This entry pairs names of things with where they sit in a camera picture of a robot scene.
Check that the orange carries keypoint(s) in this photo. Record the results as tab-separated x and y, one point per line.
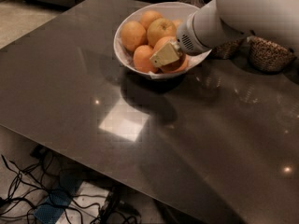
142	61
149	17
160	28
177	22
133	35
167	56

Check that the white bowl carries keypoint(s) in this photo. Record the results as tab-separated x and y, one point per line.
171	11

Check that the glass jar of cereal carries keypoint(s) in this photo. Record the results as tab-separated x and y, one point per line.
227	50

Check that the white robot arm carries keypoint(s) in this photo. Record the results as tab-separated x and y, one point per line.
222	21

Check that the glass jar of grains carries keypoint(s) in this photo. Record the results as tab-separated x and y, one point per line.
268	56

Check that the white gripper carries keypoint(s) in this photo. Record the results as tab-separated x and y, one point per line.
186	38

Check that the blue floor mat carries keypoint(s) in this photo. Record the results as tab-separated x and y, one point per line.
58	200

